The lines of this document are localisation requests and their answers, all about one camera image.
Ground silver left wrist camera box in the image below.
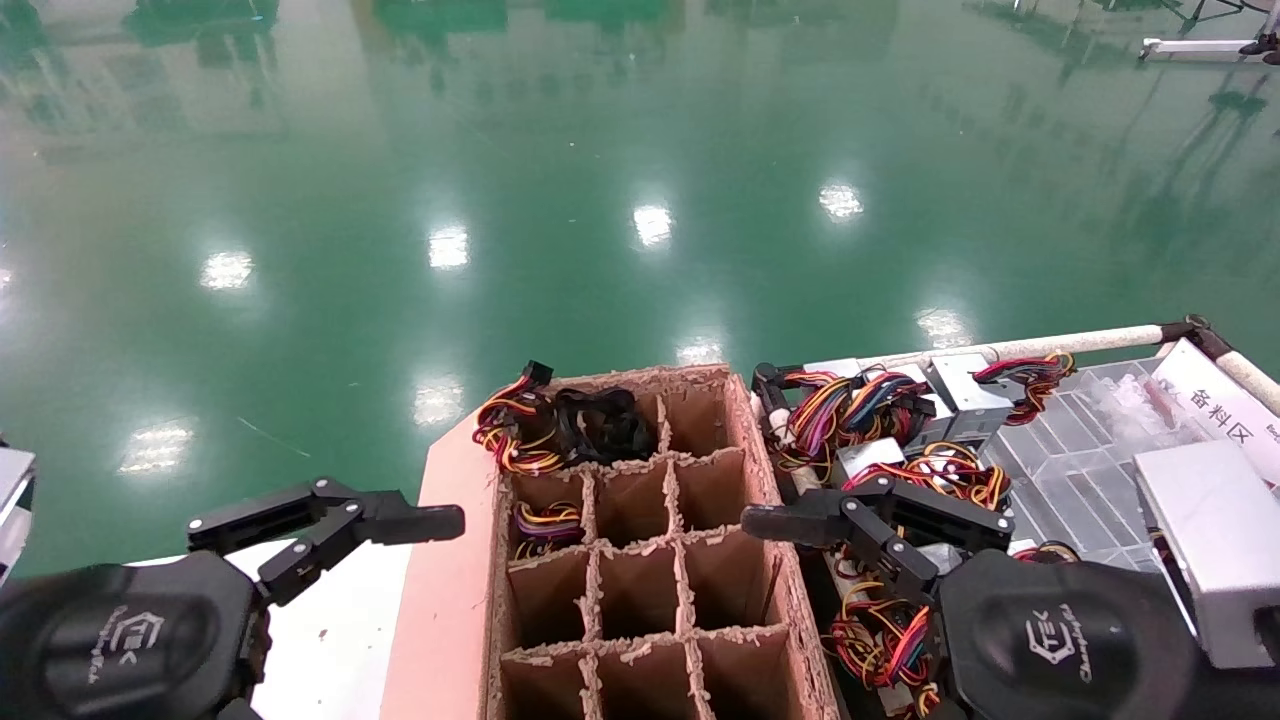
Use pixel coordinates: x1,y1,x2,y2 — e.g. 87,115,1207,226
0,448,37,586

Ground white wheeled equipment stand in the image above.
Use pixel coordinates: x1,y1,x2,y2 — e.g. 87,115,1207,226
1140,30,1280,66

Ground clear acrylic divider tray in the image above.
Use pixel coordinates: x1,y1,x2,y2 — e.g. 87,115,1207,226
975,355,1280,591

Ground brown cardboard divider box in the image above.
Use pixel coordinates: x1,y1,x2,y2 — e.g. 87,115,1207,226
483,362,846,720

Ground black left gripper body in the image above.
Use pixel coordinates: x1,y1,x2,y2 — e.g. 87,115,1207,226
0,550,273,720

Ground pink foam board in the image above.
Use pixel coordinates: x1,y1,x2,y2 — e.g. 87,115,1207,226
380,410,501,720

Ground clear plastic parts bag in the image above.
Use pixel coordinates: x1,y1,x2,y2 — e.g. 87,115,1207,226
1085,375,1201,446

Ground power supply with purple cables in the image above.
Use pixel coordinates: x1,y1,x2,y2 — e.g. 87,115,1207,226
752,362,936,476

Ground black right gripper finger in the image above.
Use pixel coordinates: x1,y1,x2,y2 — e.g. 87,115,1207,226
741,477,1013,607

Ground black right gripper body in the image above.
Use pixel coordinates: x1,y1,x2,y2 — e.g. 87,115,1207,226
935,548,1201,720

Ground white sign black Chinese text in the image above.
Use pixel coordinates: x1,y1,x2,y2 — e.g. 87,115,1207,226
1150,338,1280,491

